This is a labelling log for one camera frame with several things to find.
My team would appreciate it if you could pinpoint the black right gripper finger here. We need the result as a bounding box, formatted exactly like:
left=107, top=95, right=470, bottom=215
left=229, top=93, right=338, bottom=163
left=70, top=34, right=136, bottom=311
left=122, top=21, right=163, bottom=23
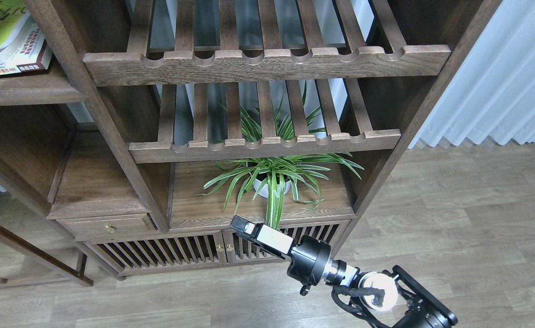
left=230, top=215, right=295, bottom=262

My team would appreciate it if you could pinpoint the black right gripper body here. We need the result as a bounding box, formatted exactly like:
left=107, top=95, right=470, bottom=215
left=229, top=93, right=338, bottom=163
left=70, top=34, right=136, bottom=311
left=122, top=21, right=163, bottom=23
left=287, top=235, right=360, bottom=296

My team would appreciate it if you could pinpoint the yellow green cover book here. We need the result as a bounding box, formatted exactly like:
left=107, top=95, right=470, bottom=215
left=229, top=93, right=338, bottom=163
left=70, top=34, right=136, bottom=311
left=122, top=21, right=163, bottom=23
left=0, top=0, right=33, bottom=66

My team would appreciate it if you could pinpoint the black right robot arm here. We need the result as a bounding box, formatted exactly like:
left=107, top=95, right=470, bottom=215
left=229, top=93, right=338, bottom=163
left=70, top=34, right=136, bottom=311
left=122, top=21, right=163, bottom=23
left=230, top=216, right=458, bottom=328

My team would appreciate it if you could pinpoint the white plant pot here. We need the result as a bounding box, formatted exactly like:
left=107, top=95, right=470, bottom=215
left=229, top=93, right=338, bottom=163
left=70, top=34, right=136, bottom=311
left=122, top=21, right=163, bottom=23
left=253, top=177, right=291, bottom=199

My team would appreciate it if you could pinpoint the green spider plant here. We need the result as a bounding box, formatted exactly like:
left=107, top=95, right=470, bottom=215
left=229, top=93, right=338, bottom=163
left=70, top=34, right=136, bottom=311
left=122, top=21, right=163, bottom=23
left=199, top=84, right=364, bottom=229

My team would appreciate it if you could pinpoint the dark wooden bookshelf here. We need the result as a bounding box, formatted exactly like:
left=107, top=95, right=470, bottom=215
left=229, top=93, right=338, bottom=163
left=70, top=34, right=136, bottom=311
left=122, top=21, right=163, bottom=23
left=0, top=0, right=501, bottom=278

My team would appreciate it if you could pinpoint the brass drawer knob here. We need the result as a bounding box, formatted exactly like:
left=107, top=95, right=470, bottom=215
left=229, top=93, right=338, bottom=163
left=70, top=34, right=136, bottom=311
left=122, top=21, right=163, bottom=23
left=104, top=224, right=116, bottom=233

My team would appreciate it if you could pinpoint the white pleated curtain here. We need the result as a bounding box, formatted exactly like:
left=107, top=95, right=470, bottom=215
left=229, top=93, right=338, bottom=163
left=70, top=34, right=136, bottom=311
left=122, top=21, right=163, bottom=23
left=408, top=0, right=535, bottom=150

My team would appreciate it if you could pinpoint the dark wooden side frame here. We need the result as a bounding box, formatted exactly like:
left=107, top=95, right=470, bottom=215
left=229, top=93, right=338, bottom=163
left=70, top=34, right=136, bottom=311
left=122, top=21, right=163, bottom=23
left=0, top=164, right=95, bottom=287

